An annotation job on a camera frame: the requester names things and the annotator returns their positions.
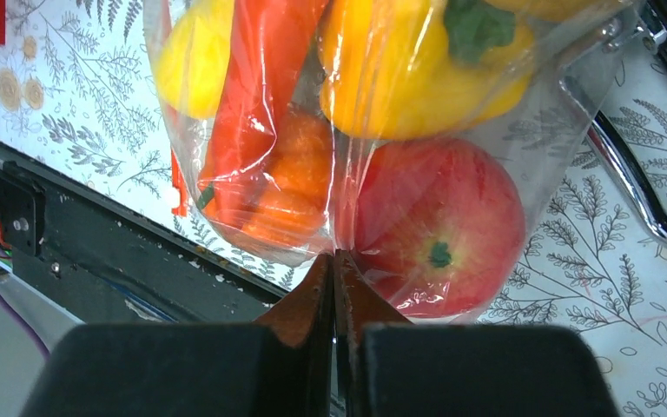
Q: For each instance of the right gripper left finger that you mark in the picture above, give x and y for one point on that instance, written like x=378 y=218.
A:
x=276 y=365

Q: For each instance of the yellow fake lemon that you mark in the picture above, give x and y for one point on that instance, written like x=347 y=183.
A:
x=191 y=68

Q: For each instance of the black poker chip case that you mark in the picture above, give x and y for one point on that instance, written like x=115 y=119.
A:
x=632 y=148

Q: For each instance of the clear zip top bag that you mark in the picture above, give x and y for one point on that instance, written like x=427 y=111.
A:
x=534 y=142

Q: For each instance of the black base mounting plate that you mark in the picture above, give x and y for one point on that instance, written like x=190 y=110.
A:
x=103 y=262

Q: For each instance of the orange fake carrot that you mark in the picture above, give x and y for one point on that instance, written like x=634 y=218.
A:
x=268 y=46

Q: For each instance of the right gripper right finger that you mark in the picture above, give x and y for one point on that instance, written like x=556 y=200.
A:
x=388 y=366

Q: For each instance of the fake orange tangerine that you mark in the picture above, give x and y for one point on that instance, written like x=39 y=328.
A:
x=291 y=208

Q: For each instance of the yellow fake bell pepper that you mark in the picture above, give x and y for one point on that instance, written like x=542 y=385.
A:
x=402 y=70

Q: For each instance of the red fake apple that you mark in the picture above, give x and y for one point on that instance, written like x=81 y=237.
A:
x=435 y=226

